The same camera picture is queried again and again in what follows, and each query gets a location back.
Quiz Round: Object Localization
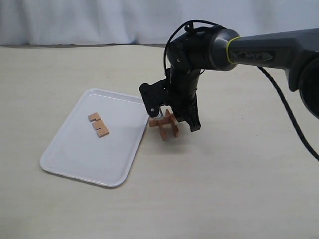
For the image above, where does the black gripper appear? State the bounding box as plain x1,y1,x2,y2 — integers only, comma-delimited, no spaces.
167,68,201,132

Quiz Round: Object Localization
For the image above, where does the notched wooden piece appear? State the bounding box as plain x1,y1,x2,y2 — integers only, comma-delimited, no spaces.
158,120,166,141
88,113,110,137
149,117,176,127
165,109,179,138

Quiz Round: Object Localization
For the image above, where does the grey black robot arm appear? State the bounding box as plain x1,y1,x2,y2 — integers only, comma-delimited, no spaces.
165,25,319,131

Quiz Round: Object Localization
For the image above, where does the white plastic tray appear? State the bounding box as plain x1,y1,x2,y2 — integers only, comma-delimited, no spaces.
39,88,149,188

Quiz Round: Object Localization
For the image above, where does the white curtain backdrop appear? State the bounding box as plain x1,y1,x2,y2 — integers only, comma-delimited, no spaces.
0,0,319,45

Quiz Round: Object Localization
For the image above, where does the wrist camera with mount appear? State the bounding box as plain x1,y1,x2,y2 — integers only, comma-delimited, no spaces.
139,79,170,120

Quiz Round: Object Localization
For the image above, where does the black cable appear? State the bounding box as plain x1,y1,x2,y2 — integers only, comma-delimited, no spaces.
163,20,319,160

